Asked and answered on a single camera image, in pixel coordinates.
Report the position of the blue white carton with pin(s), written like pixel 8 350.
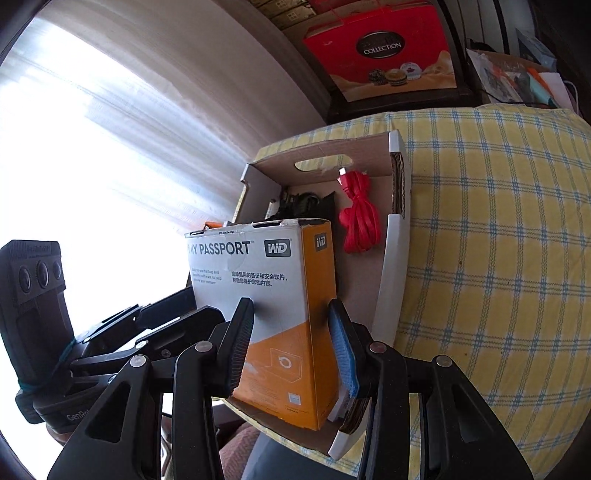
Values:
pixel 535 46

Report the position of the cardboard tray box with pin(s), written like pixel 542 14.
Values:
pixel 364 277

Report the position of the brown cardboard box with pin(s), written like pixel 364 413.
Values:
pixel 494 78

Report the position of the red chocolate gift bag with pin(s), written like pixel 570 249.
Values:
pixel 351 69

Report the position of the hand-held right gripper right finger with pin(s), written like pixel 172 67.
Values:
pixel 344 355

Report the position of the orange lined cardboard box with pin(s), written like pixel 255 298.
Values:
pixel 214 225

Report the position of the white sheer curtain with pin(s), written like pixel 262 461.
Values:
pixel 138 115

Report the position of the red gift bag gold print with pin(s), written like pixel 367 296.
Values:
pixel 369 5

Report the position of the white orange hard drive box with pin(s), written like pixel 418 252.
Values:
pixel 277 286

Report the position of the brown knit blanket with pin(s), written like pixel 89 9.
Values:
pixel 238 454

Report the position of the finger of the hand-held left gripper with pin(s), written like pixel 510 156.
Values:
pixel 157 311
pixel 184 330

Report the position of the white paper sheet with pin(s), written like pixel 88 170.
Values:
pixel 556 90

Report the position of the dark wooden side table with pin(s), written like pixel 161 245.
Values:
pixel 415 106

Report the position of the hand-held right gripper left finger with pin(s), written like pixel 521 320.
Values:
pixel 240 346

